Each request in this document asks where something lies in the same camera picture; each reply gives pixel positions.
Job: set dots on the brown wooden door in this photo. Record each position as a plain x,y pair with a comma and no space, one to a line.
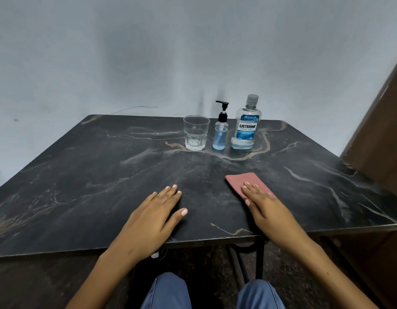
381,141

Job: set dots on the person's left leg blue jeans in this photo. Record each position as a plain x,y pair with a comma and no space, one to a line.
167,292

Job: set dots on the black metal table frame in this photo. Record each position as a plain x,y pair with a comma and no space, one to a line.
259,260

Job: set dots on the person's right forearm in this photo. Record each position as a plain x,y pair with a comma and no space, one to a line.
333,276

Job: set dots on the black pump dispenser head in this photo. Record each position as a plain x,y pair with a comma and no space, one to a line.
223,117

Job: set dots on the large bottle with blue label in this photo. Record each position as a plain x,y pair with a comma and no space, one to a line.
246,125

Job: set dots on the person's left hand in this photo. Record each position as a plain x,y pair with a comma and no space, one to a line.
147,228

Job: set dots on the pink cloth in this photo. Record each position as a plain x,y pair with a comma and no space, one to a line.
238,181

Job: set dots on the clear plastic bottle cap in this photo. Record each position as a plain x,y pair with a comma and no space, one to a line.
252,100

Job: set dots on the person's right leg blue jeans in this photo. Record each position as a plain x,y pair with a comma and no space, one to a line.
259,296

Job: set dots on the clear drinking glass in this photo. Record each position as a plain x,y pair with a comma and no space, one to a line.
196,131

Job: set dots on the person's leg blue jeans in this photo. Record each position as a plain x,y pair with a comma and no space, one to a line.
259,296
167,292

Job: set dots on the person's right hand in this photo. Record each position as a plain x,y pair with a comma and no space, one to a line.
274,215

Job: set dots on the small clear bottle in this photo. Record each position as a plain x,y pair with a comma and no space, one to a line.
220,138

